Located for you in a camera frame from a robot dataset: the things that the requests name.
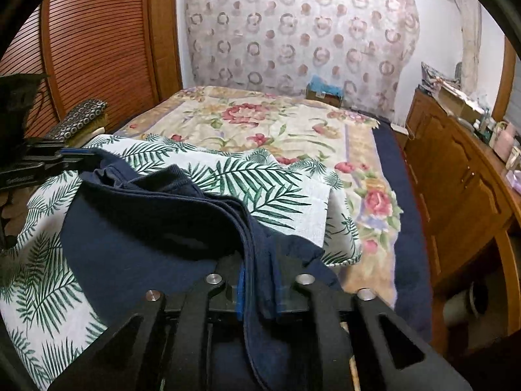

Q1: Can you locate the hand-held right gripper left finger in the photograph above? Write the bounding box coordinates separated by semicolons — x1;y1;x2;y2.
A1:
49;254;245;391

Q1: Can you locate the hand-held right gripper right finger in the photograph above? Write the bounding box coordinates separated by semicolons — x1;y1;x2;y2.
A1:
281;253;473;391

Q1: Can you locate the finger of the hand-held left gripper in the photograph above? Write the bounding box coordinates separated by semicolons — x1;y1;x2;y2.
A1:
24;157;82;172
28;140;98;157

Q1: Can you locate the navy printed t-shirt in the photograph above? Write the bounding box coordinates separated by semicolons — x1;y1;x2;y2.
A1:
60;149;343;391

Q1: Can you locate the dark circle-patterned pillow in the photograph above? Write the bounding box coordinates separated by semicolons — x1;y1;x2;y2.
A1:
43;98;110;143

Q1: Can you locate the wooden louvred wardrobe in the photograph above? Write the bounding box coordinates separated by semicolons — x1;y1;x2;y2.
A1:
0;0;182;139

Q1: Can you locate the palm-leaf print sheet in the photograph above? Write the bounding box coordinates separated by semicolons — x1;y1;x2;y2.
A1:
0;132;363;387

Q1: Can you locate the navy bed sheet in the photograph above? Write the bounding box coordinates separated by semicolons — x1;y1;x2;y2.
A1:
370;120;438;343

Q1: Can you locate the grey waste bin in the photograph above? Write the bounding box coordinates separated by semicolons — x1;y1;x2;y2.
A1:
442;281;489;326

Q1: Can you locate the floral blanket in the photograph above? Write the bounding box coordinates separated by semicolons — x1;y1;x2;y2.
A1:
114;85;403;308

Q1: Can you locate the wooden side cabinet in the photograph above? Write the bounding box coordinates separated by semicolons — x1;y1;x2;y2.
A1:
401;87;521;355

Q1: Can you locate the box with blue cloth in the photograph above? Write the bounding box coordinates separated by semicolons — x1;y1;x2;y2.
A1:
306;74;345;107

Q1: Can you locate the circle-print sheer curtain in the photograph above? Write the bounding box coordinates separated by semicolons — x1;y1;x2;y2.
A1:
183;0;420;117

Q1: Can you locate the cardboard box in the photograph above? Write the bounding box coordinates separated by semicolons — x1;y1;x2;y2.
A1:
437;85;481;119

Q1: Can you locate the pink bottle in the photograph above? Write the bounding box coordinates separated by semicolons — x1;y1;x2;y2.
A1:
490;121;515;159

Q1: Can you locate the patterned fabric bag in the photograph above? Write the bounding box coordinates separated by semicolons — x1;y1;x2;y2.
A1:
420;62;462;94

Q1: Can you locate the beige tied-back curtain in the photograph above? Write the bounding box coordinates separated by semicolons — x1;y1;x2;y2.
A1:
456;0;483;98

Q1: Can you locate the wooden window frame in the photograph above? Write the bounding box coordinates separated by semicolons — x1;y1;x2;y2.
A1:
494;36;517;127

